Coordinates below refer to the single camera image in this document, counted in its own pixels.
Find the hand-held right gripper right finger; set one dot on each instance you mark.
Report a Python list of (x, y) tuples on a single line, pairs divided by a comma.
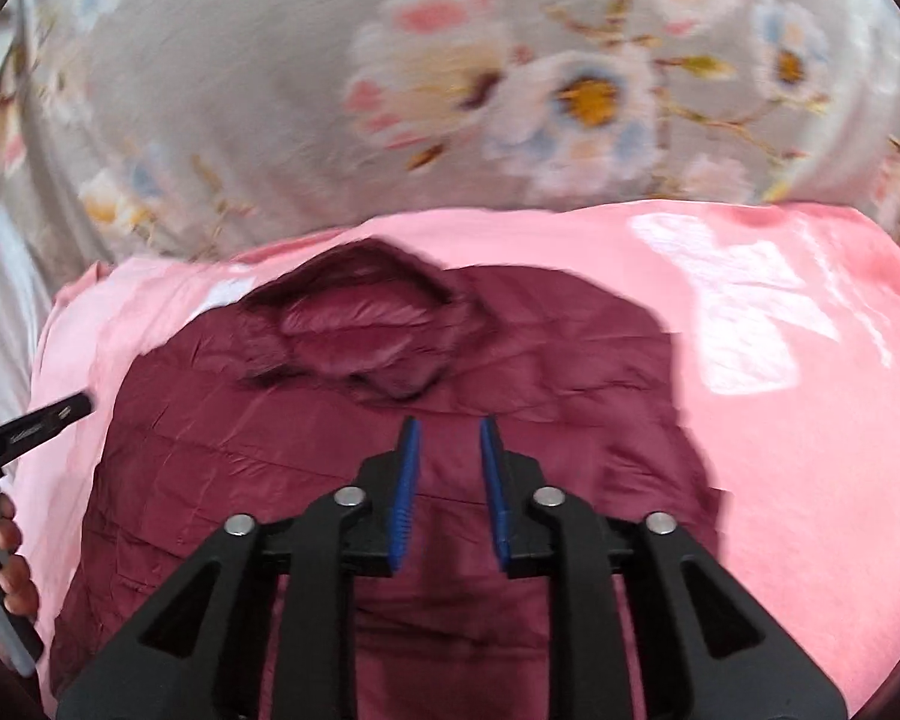
[(495, 499)]

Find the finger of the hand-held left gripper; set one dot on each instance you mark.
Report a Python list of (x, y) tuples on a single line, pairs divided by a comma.
[(45, 420)]

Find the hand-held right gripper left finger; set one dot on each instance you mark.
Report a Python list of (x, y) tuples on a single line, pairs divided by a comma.
[(404, 499)]

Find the maroon puffer jacket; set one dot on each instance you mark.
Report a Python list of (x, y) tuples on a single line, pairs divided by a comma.
[(195, 465)]

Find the person's left hand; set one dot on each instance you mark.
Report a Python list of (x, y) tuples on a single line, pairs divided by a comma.
[(7, 532)]

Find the pale satin sheet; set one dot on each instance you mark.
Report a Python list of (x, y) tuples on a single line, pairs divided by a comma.
[(0, 330)]

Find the pink blanket with white bows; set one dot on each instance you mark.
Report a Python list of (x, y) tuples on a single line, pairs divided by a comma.
[(795, 465)]

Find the grey floral blanket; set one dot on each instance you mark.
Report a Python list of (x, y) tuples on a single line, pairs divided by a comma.
[(270, 90)]

